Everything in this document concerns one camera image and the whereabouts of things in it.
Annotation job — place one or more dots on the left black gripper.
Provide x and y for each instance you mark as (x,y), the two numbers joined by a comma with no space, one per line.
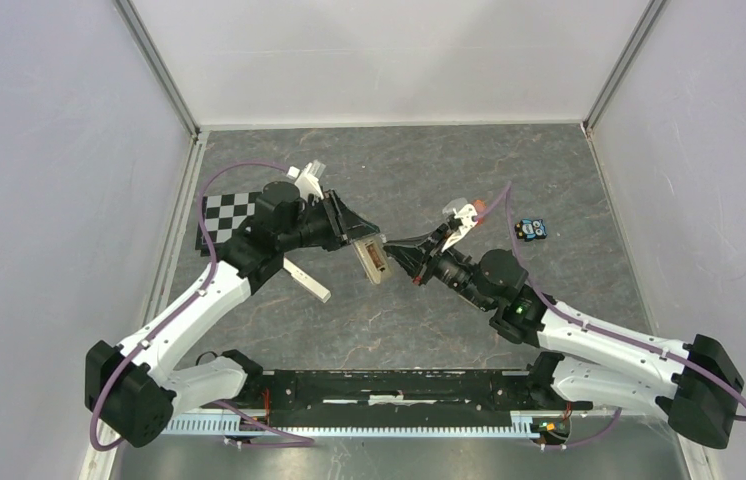
(344,224)

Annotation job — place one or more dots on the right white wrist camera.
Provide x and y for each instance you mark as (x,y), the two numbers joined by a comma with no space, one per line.
(461,217)

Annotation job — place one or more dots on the blue owl toy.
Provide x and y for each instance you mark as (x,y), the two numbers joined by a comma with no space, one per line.
(530,229)

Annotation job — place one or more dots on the white slotted cable duct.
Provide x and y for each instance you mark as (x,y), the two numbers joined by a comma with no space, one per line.
(227,424)

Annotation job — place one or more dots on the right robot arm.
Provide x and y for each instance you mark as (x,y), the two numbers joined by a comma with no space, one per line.
(693,386)

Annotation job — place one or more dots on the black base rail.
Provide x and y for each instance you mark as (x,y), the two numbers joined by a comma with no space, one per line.
(399,398)

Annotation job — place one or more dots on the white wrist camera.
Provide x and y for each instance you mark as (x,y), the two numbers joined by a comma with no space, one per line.
(461,217)
(307,180)

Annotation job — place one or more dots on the beige remote control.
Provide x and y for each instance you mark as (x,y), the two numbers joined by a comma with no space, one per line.
(372,256)

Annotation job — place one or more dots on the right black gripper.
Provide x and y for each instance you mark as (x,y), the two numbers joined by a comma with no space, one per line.
(421,257)

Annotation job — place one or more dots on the white rectangular block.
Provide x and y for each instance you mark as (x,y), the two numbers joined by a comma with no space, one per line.
(311,285)

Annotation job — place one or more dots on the black white checkerboard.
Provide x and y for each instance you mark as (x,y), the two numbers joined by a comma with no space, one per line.
(224,213)

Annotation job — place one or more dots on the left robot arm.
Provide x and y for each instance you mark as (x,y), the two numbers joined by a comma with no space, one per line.
(134,388)

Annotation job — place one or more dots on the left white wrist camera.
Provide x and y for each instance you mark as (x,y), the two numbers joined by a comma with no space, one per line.
(307,180)

